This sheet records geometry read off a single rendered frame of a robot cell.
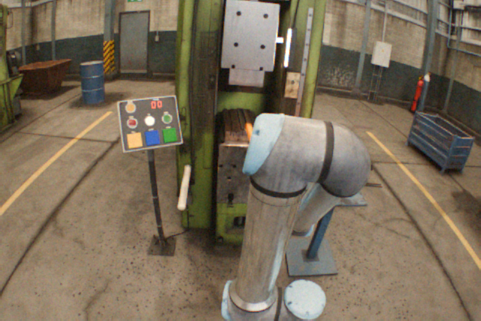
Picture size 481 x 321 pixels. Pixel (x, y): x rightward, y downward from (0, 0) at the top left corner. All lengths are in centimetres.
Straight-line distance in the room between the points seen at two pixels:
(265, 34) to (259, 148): 111
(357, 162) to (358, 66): 789
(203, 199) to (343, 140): 168
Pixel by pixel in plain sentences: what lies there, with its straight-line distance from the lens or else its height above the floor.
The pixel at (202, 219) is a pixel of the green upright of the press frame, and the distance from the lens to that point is 216.
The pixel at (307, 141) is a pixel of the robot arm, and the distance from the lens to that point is 42.
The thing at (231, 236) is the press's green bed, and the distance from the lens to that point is 204.
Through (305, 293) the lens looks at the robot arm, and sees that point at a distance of 88.
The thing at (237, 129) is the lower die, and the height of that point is 99.
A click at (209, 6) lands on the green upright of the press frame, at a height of 173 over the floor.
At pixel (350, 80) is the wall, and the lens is 830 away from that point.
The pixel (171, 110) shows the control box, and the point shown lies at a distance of 147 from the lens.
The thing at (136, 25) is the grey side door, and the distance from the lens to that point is 811.
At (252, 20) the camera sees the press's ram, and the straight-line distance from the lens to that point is 146.
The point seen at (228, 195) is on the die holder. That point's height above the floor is 51.
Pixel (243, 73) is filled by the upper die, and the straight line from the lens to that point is 148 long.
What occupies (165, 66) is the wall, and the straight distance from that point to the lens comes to 785.
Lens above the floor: 159
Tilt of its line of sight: 25 degrees down
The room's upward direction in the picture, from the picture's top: 5 degrees clockwise
